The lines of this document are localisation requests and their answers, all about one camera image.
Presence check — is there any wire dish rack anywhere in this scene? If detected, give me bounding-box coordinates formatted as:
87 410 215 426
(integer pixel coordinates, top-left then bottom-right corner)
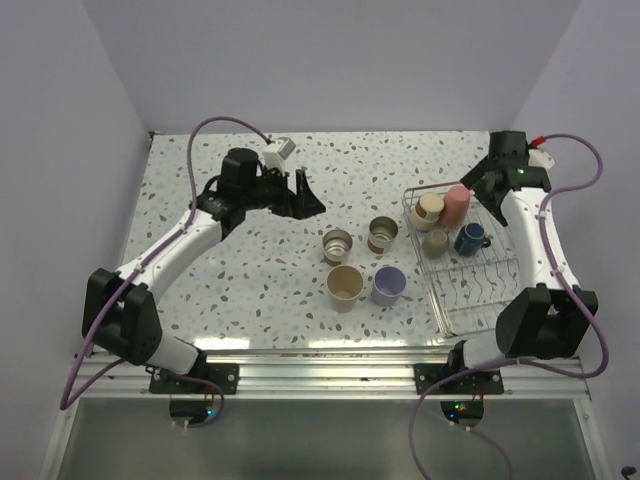
402 180 584 337

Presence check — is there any grey ceramic mug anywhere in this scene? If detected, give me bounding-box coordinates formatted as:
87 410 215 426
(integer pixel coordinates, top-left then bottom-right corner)
422 228 450 259

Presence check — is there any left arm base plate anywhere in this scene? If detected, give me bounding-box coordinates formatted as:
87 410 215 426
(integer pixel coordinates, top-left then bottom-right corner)
148 363 240 395

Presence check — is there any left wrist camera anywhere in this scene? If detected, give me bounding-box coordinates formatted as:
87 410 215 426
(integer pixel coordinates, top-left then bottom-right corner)
262 137 296 174

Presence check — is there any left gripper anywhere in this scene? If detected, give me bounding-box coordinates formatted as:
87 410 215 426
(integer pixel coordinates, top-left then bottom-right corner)
242 165 325 220

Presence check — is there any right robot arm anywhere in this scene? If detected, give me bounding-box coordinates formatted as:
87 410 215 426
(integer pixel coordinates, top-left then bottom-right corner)
445 130 598 393

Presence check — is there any beige plastic cup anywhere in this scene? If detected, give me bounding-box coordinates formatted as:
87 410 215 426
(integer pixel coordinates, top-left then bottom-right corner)
326 265 364 313

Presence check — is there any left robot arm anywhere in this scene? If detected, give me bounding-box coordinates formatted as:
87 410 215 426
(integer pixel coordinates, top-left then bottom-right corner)
82 148 326 393

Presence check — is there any steel tumbler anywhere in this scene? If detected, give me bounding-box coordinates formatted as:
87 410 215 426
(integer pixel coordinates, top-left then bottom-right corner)
367 216 399 254
322 229 353 266

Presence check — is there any right steel tumbler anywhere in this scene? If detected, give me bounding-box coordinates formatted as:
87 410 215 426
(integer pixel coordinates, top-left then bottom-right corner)
367 216 399 254

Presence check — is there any centre steel tumbler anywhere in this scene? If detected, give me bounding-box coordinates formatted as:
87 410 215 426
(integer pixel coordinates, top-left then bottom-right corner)
322 229 353 266

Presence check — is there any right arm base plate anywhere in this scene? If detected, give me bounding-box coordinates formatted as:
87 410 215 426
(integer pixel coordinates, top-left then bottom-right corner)
413 363 505 395

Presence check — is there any aluminium frame rail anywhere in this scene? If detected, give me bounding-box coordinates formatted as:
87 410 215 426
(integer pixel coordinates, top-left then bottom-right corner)
72 347 590 400

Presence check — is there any steel tumbler cork band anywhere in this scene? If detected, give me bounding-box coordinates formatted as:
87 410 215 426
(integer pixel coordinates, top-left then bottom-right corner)
410 193 444 232

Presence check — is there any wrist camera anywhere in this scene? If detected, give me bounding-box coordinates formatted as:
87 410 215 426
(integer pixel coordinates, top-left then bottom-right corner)
262 137 296 174
528 136 555 171

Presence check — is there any red plastic cup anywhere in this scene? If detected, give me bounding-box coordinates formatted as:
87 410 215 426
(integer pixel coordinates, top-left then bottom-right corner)
439 185 471 229

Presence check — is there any purple plastic cup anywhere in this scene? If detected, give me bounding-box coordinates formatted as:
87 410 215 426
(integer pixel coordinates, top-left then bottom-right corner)
372 266 407 307

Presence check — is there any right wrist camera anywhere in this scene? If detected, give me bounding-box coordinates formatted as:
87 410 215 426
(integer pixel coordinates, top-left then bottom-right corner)
528 136 555 171

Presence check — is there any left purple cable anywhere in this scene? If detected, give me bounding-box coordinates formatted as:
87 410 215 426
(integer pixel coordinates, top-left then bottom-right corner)
59 117 274 431

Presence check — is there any dark blue ceramic mug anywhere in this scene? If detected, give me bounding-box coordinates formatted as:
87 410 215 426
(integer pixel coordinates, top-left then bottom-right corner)
454 223 491 257

